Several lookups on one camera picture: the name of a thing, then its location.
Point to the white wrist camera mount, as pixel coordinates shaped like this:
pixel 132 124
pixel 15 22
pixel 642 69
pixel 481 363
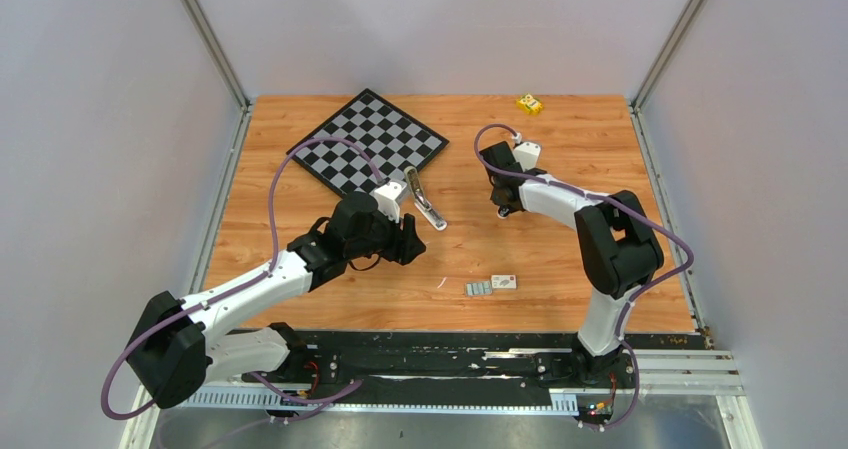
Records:
pixel 527 154
pixel 389 196

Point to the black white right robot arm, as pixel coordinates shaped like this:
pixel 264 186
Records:
pixel 619 250

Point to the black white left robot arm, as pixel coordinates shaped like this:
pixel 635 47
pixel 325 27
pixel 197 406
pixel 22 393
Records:
pixel 178 345

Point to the white staple box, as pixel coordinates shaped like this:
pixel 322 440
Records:
pixel 503 282

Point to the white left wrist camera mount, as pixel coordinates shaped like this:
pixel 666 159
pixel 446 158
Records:
pixel 389 196

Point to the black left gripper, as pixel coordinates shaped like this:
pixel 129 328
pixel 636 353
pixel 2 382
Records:
pixel 405 244

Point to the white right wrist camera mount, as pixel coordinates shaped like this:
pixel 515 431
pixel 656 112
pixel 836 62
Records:
pixel 527 154

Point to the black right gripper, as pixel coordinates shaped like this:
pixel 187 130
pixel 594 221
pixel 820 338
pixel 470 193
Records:
pixel 496 202

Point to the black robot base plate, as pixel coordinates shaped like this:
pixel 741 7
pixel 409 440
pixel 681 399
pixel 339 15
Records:
pixel 450 369

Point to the yellow printed small box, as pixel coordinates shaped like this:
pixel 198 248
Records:
pixel 530 104

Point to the black white chessboard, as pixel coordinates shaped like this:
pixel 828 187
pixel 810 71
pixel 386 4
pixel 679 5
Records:
pixel 384 135

